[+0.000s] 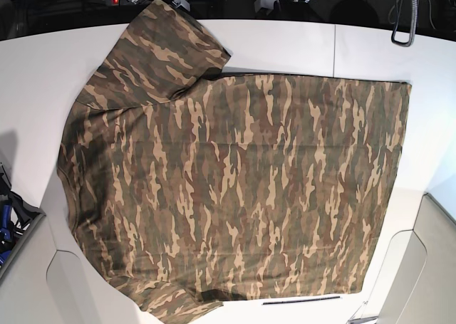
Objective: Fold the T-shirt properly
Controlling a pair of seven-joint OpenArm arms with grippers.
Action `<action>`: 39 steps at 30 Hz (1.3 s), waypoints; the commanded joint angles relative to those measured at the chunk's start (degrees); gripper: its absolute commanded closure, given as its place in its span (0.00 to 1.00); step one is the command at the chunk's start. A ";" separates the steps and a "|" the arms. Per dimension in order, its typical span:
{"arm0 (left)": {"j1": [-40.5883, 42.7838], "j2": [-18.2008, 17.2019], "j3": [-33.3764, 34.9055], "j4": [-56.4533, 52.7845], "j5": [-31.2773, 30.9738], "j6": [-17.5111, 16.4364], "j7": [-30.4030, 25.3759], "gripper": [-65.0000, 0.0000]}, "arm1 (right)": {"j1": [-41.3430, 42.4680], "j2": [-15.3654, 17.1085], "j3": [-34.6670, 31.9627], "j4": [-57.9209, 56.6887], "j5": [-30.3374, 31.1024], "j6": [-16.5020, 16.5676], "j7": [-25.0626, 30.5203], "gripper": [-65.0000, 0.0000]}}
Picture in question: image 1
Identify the camouflage T-shirt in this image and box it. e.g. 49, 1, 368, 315
57, 0, 411, 323

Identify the blue and black items bin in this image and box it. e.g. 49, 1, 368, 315
1, 163, 45, 275

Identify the white stand bracket right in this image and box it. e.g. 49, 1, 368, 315
254, 0, 276, 13

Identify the white stand bracket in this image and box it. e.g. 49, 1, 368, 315
254, 0, 276, 13
173, 0, 190, 11

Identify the white stand bracket left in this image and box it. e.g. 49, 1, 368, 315
173, 0, 190, 11

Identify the thin grey cables background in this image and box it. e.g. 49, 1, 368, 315
388, 0, 438, 31

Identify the grey corrugated cable loop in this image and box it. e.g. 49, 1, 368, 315
390, 0, 418, 47

